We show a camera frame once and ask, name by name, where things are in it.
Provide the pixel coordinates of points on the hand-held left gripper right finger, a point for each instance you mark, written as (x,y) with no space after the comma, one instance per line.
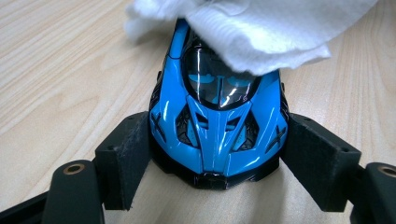
(320,161)

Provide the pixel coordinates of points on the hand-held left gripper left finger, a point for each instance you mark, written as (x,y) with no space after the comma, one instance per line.
(124,161)

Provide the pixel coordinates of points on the blue toy car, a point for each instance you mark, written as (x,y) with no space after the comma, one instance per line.
(218,133)

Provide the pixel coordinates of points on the white wet wipe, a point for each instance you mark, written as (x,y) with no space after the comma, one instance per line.
(255,34)

